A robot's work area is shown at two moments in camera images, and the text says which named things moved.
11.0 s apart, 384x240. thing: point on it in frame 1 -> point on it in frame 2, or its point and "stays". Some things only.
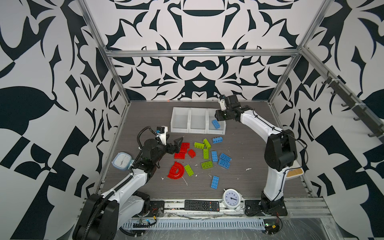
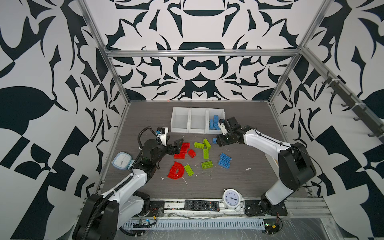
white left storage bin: x=180 y=120 stays
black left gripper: x=170 y=150 stays
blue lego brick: x=215 y=182 -> x=211 y=124
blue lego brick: x=215 y=123 stays
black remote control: x=202 y=205 stays
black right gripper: x=218 y=115 -> x=220 y=140
